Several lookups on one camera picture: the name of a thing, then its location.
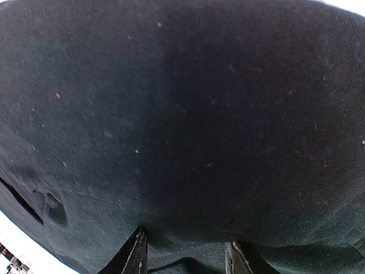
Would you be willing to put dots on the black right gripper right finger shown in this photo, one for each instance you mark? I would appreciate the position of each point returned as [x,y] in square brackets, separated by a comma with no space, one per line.
[242,258]

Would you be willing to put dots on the black garment with logo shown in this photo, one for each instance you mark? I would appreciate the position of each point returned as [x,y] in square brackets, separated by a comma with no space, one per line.
[204,122]

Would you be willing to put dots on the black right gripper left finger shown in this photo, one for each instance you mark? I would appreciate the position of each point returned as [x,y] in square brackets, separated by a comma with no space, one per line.
[132,257]

